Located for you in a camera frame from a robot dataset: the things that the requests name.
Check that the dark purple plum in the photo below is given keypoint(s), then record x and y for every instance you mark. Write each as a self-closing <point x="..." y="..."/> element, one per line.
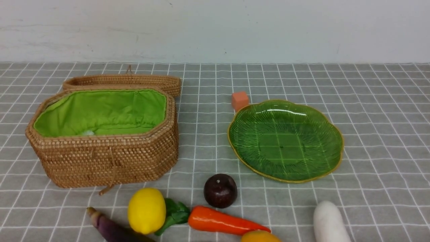
<point x="220" y="190"/>

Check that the orange carrot with green leaves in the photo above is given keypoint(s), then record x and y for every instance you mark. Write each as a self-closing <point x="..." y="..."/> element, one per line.
<point x="206" y="219"/>

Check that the yellow lemon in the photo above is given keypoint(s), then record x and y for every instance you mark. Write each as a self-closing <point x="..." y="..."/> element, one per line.
<point x="147" y="211"/>

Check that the orange mango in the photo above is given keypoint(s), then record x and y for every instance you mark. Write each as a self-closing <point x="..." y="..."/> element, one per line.
<point x="259" y="236"/>

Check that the purple eggplant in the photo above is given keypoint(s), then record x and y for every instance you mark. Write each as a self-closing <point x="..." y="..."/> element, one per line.
<point x="112" y="231"/>

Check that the white radish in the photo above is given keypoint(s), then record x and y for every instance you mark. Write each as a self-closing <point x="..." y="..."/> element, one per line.
<point x="328" y="223"/>

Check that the small orange cube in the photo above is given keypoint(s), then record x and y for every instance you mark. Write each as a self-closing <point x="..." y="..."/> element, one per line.
<point x="239" y="100"/>

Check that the woven wicker basket lid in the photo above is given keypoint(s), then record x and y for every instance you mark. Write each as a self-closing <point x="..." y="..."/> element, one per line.
<point x="169" y="84"/>

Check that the green glass leaf plate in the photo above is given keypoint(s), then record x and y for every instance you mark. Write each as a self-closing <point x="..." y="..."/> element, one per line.
<point x="285" y="141"/>

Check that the woven wicker basket green lining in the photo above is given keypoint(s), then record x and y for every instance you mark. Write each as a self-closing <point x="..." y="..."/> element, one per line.
<point x="105" y="136"/>

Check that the grey checked tablecloth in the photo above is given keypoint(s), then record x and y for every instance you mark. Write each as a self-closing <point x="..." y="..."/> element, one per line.
<point x="381" y="187"/>

